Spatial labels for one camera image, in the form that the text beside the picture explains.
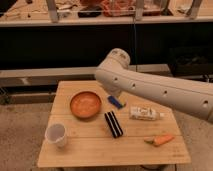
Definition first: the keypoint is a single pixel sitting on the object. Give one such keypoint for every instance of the orange ceramic bowl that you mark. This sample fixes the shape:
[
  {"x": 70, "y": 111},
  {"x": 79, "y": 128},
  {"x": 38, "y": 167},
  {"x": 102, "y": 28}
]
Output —
[{"x": 85, "y": 104}]

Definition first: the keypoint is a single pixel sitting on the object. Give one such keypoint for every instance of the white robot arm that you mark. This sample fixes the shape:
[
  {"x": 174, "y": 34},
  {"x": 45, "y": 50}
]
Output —
[{"x": 192, "y": 97}]

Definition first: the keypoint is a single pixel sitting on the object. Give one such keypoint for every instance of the blue sponge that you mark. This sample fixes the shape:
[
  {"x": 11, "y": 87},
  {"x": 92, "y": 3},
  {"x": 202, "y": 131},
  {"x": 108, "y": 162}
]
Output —
[{"x": 116, "y": 102}]

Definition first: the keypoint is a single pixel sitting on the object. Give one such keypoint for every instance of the wooden folding table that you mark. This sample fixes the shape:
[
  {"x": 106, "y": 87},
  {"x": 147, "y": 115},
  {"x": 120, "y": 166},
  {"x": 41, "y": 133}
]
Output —
[{"x": 91, "y": 143}]

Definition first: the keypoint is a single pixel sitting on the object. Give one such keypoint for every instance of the white plastic cup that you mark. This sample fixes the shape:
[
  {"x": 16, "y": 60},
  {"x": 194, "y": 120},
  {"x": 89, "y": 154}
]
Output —
[{"x": 56, "y": 134}]

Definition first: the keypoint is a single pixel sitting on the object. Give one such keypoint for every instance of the orange carrot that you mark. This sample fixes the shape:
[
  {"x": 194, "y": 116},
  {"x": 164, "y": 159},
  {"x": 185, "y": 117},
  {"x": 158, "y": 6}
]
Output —
[{"x": 159, "y": 140}]

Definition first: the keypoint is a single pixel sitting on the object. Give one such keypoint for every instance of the cluttered background shelf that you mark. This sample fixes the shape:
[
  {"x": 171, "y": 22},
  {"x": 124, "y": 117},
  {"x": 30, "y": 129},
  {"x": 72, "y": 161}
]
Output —
[{"x": 103, "y": 12}]

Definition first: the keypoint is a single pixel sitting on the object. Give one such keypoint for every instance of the grey metal bench rail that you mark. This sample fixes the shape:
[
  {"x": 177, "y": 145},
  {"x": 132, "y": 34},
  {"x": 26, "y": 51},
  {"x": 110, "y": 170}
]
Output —
[{"x": 46, "y": 76}]

